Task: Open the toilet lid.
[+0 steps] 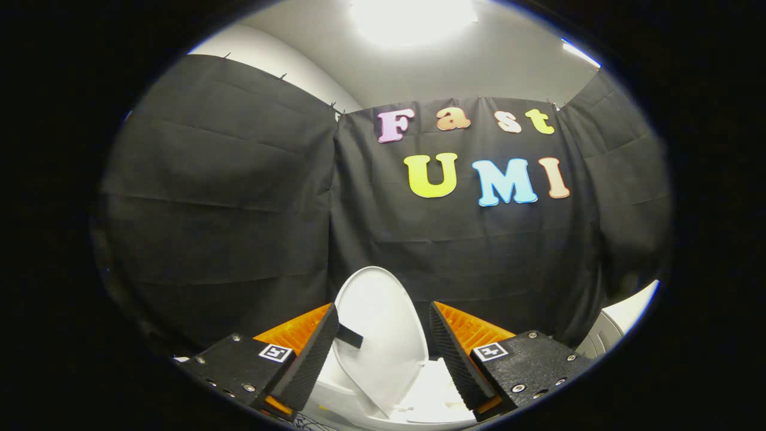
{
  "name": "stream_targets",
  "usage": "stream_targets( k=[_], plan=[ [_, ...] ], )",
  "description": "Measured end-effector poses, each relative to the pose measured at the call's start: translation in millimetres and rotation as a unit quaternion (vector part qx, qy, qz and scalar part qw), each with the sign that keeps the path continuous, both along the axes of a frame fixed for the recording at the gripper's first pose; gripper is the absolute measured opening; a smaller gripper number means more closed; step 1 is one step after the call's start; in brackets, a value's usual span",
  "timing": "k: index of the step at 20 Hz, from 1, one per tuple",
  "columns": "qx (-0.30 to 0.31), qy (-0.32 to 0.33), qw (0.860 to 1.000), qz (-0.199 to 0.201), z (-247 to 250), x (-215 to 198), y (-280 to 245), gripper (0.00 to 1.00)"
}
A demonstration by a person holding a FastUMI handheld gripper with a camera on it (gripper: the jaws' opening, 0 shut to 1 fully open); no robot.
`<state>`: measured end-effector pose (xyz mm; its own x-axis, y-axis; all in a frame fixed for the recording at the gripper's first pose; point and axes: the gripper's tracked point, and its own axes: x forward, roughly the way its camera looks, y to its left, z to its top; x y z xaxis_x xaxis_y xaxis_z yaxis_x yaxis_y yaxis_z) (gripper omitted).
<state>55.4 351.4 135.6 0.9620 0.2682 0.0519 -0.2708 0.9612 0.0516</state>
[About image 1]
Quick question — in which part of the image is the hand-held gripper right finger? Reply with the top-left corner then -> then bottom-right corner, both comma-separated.
428,301 -> 593,421

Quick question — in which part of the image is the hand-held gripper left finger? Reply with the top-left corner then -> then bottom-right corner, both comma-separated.
180,302 -> 340,421

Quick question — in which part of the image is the black backdrop cloth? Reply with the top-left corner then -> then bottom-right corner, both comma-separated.
90,54 -> 674,360

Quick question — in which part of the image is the white drawer cabinet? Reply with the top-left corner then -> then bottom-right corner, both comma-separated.
574,280 -> 660,360

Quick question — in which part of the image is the small ceiling light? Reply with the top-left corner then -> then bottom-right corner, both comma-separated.
561,39 -> 601,68

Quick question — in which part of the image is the large ceiling light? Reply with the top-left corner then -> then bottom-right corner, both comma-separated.
350,0 -> 479,47

